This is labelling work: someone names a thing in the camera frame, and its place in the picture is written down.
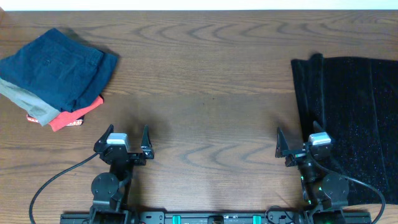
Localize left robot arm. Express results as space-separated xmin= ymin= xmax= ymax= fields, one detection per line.
xmin=89 ymin=124 xmax=154 ymax=223

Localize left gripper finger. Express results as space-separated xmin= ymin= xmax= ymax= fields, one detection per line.
xmin=141 ymin=125 xmax=152 ymax=149
xmin=98 ymin=124 xmax=114 ymax=146

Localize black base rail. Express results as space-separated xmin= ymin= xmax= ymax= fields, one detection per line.
xmin=60 ymin=210 xmax=372 ymax=224

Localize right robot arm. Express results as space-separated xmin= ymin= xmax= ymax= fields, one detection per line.
xmin=275 ymin=121 xmax=349 ymax=223

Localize folded grey garment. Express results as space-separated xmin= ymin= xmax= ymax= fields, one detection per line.
xmin=1 ymin=79 xmax=60 ymax=126

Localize folded red garment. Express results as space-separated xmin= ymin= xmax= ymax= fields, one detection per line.
xmin=26 ymin=95 xmax=104 ymax=133

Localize black sparkly velvet skirt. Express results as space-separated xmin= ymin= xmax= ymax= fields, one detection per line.
xmin=291 ymin=54 xmax=397 ymax=204

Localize folded navy blue shorts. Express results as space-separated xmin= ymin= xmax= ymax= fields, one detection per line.
xmin=1 ymin=28 xmax=118 ymax=112

